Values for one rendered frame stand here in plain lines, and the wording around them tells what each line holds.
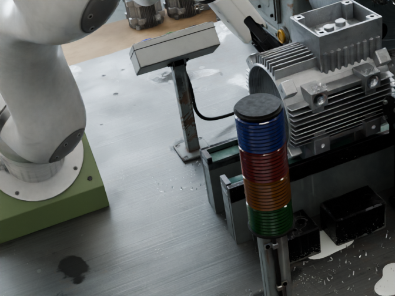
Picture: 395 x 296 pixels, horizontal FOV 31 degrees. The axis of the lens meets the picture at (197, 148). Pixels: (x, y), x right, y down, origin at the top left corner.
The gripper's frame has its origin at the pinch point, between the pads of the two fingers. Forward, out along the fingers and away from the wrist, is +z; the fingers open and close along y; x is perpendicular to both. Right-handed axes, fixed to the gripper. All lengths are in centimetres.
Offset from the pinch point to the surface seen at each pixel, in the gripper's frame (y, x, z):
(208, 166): 3.0, -22.2, 9.0
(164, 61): -16.3, -15.4, -2.5
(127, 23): -250, -27, 95
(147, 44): -18.6, -15.5, -6.4
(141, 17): -236, -18, 92
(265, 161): 38.8, -12.5, -13.3
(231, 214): 12.7, -24.4, 12.7
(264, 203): 38.4, -16.4, -8.1
